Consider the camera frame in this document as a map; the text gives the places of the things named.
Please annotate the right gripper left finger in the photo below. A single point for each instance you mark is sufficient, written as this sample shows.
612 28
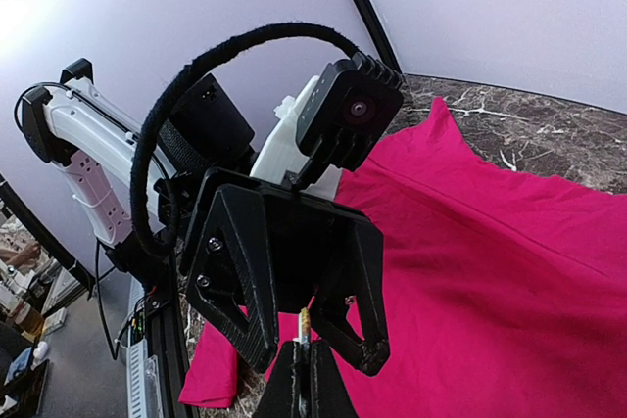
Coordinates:
284 392

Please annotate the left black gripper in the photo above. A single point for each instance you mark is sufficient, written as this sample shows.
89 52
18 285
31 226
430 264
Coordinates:
254 249

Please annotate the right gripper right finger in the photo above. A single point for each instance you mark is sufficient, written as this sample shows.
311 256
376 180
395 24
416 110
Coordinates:
326 394

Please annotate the yellow round brooch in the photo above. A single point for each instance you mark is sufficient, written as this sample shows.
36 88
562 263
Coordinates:
304 334

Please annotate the red t-shirt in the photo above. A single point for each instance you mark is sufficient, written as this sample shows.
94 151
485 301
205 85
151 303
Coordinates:
505 292

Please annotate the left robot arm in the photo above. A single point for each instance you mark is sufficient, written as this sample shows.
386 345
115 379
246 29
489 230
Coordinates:
70 125

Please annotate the white slotted cable duct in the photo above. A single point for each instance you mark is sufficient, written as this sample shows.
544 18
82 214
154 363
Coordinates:
142 383

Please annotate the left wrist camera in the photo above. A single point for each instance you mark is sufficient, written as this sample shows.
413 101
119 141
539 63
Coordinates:
333 124

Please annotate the left black frame post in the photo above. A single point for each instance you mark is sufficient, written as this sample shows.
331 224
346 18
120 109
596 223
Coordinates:
377 34

